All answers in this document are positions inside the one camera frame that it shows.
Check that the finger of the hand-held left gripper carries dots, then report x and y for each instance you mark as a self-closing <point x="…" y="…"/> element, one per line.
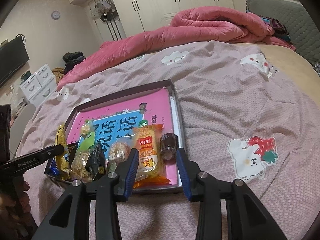
<point x="37" y="160"/>

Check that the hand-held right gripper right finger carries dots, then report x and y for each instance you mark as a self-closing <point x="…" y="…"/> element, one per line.
<point x="183" y="172"/>

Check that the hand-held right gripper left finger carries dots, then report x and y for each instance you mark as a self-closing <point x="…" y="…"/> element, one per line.
<point x="131" y="170"/>

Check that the blue cookie packet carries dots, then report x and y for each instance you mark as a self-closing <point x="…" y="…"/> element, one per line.
<point x="53" y="170"/>

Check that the clear candy packet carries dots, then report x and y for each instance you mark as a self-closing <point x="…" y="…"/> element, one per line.
<point x="120" y="152"/>

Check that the yellow snack packet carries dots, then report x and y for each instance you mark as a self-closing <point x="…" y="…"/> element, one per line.
<point x="61" y="155"/>

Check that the orange snack packet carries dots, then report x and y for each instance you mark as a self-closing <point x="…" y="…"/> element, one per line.
<point x="147" y="150"/>

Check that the brown chocolate bar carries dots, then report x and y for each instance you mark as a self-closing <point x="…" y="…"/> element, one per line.
<point x="168" y="146"/>

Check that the black snack packet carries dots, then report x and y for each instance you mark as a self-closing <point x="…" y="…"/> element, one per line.
<point x="97" y="160"/>

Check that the clear floss cake packet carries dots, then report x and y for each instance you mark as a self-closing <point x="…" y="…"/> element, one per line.
<point x="80" y="165"/>

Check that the green clear snack packet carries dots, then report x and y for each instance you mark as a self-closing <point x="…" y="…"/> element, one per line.
<point x="87" y="142"/>

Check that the dark shallow cardboard box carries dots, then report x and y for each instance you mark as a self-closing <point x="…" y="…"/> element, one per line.
<point x="176" y="110"/>

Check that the person's left hand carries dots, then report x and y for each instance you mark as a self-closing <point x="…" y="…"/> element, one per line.
<point x="23" y="190"/>

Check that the white drawer cabinet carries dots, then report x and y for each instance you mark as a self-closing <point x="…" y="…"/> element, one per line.
<point x="40" y="82"/>

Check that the pink book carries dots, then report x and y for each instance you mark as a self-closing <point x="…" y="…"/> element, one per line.
<point x="160" y="102"/>

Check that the black television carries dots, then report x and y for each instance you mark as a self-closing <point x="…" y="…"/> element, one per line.
<point x="11" y="60"/>

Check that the printed mauve bed sheet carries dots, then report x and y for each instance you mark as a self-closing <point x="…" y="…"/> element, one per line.
<point x="225" y="105"/>

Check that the brown knit blanket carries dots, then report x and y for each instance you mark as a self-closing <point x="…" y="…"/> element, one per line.
<point x="58" y="73"/>

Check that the dark clothes pile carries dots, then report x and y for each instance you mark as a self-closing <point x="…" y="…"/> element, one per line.
<point x="73" y="60"/>

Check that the pink quilt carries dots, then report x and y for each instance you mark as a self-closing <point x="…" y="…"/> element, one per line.
<point x="200" y="27"/>

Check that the tan bed sheet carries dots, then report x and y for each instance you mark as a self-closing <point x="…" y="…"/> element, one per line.
<point x="295" y="67"/>

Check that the coat rack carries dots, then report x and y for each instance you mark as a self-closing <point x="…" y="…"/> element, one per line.
<point x="110" y="17"/>

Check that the patterned pillow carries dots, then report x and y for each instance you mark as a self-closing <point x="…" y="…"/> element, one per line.
<point x="316" y="70"/>

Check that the white wardrobe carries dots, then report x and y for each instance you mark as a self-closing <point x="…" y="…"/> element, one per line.
<point x="155" y="0"/>

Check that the colourful clothes pile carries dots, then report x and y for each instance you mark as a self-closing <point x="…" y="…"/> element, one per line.
<point x="277" y="27"/>

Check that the grey padded headboard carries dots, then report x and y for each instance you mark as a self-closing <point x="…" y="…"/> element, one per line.
<point x="287" y="15"/>

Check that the round wall clock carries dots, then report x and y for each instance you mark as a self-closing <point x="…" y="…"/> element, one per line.
<point x="55" y="15"/>

